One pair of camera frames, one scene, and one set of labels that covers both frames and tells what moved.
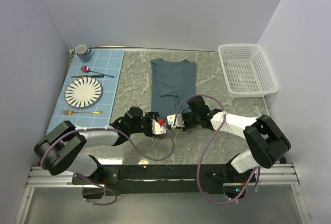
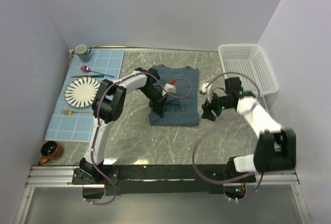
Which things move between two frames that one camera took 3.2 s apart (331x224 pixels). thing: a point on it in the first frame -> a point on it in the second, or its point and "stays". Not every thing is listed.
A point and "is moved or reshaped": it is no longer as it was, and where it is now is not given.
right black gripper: (186, 125) -> (207, 108)
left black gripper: (150, 116) -> (157, 105)
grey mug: (83, 53) stays
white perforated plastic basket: (246, 71) stays
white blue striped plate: (83, 92) stays
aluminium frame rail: (282, 175) stays
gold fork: (66, 112) stays
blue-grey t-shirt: (171, 81) is moved or reshaped
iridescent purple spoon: (86, 69) stays
